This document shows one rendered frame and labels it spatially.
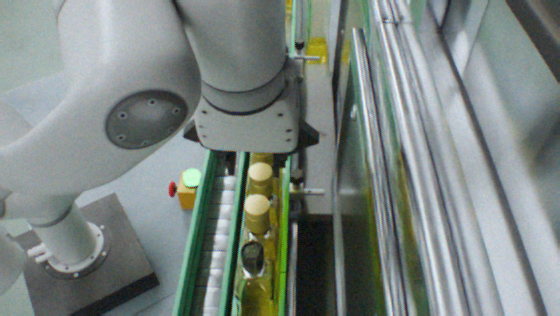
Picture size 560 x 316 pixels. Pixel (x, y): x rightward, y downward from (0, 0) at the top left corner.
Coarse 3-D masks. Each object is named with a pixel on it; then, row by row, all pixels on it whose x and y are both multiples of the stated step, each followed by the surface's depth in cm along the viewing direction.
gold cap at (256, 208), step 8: (248, 200) 57; (256, 200) 57; (264, 200) 57; (248, 208) 56; (256, 208) 56; (264, 208) 56; (248, 216) 57; (256, 216) 56; (264, 216) 57; (248, 224) 58; (256, 224) 57; (264, 224) 58; (256, 232) 59
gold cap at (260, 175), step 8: (256, 168) 61; (264, 168) 61; (248, 176) 61; (256, 176) 60; (264, 176) 60; (272, 176) 61; (256, 184) 60; (264, 184) 60; (272, 184) 63; (256, 192) 62; (264, 192) 62; (272, 192) 63
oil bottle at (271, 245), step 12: (276, 228) 64; (252, 240) 61; (264, 240) 61; (276, 240) 62; (240, 252) 62; (264, 252) 61; (276, 252) 62; (276, 264) 64; (276, 276) 67; (276, 288) 70; (276, 300) 73
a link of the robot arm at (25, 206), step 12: (0, 204) 57; (12, 204) 58; (24, 204) 58; (36, 204) 58; (48, 204) 59; (60, 204) 61; (0, 216) 59; (12, 216) 59; (24, 216) 60; (36, 216) 60
